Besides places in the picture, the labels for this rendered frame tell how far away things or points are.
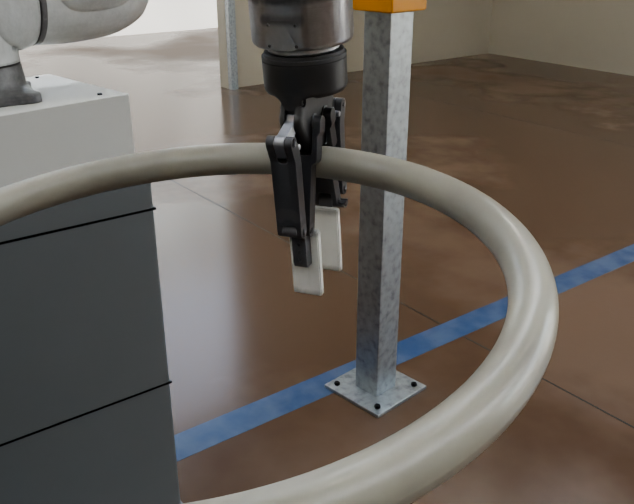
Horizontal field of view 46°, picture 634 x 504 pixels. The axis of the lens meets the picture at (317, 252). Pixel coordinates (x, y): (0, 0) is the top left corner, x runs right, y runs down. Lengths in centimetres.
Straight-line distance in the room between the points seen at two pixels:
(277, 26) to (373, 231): 125
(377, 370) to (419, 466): 167
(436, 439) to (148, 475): 119
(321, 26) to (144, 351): 85
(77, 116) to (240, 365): 116
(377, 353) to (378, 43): 79
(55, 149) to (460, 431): 96
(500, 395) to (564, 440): 163
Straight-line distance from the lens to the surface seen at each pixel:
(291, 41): 63
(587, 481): 190
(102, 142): 124
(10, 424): 133
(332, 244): 76
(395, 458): 34
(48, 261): 122
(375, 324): 194
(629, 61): 720
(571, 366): 231
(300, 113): 65
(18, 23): 128
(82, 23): 134
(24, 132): 120
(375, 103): 175
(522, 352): 41
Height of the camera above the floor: 116
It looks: 23 degrees down
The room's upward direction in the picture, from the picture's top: straight up
